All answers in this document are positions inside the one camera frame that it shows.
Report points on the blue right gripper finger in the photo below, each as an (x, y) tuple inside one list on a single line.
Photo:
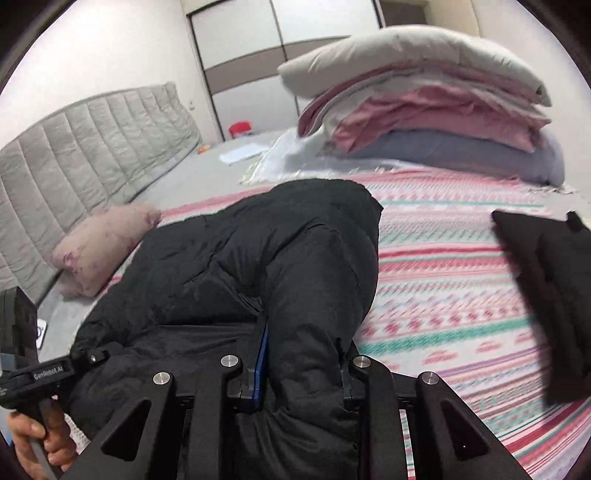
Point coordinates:
[(262, 335)]

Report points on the black puffer jacket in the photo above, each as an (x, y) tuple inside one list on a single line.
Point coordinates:
[(303, 256)]

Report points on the white round device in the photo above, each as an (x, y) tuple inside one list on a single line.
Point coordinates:
[(41, 331)]

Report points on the pink floral pillow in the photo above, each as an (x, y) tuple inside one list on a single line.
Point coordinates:
[(90, 254)]

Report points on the patterned red green bedspread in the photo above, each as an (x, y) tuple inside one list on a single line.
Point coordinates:
[(447, 298)]

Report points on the clear plastic bag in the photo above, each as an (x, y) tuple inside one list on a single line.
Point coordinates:
[(292, 157)]

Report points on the white paper sheet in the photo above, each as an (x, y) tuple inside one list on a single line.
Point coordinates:
[(243, 153)]

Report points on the small red container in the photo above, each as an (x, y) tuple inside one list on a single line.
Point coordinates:
[(240, 129)]

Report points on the grey quilted headboard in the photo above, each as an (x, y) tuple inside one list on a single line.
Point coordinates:
[(97, 152)]

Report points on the folded black garment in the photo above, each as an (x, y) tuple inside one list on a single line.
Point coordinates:
[(553, 262)]

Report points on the white grey sliding wardrobe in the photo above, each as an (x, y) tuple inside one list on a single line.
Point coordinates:
[(240, 44)]

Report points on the pink folded blanket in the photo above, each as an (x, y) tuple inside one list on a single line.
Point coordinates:
[(429, 96)]

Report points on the beige folded duvet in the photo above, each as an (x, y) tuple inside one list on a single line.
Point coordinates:
[(405, 47)]

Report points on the blue grey folded blanket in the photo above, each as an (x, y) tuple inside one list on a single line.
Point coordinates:
[(544, 166)]

